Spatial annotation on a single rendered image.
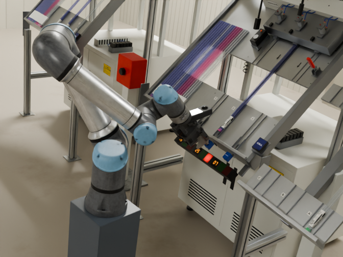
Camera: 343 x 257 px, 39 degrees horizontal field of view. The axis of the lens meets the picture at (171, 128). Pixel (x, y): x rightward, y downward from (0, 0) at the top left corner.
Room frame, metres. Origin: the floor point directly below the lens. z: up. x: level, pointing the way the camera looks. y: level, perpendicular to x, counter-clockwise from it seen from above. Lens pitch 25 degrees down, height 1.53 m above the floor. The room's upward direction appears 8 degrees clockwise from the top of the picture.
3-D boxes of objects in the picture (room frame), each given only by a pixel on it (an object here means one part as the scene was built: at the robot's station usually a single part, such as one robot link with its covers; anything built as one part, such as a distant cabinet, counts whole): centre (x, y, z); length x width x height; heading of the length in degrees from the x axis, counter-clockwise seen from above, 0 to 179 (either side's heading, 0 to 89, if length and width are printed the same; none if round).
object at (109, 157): (1.44, 0.19, 0.72); 0.13 x 0.12 x 0.14; 7
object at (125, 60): (2.51, 0.26, 0.39); 0.24 x 0.24 x 0.78; 41
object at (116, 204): (1.43, 0.19, 0.60); 0.15 x 0.15 x 0.10
